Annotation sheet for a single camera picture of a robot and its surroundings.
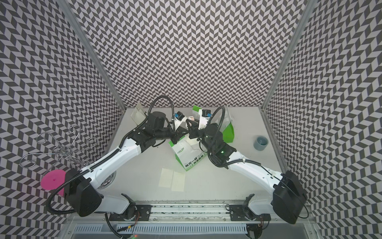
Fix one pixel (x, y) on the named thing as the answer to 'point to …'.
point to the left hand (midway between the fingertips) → (187, 132)
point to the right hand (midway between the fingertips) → (189, 122)
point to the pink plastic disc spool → (52, 179)
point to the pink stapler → (191, 118)
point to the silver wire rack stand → (49, 150)
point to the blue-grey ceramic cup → (260, 143)
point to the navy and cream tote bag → (138, 114)
